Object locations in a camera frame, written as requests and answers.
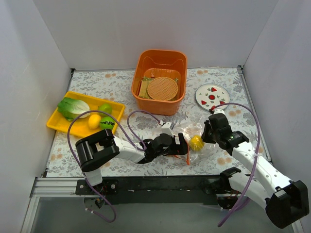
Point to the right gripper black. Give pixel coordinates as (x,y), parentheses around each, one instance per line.
(210,131)

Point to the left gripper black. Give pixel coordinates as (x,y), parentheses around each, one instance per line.
(177,143)

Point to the clear zip top bag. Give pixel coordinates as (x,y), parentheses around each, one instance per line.
(189,130)

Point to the green fake melon black stripes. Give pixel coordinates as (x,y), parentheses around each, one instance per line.
(107,123)

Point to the green fake pear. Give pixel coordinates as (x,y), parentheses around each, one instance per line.
(105,108)

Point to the yellow fake lemon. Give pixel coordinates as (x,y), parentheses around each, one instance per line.
(94,121)
(196,143)

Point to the fake green lettuce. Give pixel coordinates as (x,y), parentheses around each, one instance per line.
(71,108)

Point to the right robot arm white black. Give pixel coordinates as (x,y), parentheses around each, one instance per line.
(283,200)

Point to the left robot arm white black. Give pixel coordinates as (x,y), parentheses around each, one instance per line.
(99,148)

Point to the white plate with strawberries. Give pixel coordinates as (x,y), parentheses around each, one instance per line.
(209,95)

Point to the round woven orange coaster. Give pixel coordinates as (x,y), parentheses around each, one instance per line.
(162,88)

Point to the square woven mat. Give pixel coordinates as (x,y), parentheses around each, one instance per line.
(143,89)

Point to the orange plastic bin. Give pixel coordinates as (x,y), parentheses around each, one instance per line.
(160,63)

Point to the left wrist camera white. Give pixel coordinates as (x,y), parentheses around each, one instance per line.
(167,128)

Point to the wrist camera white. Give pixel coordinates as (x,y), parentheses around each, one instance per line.
(167,128)
(214,110)

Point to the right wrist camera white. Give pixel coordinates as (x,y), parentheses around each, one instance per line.
(214,110)

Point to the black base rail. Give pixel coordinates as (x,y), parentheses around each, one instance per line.
(205,189)

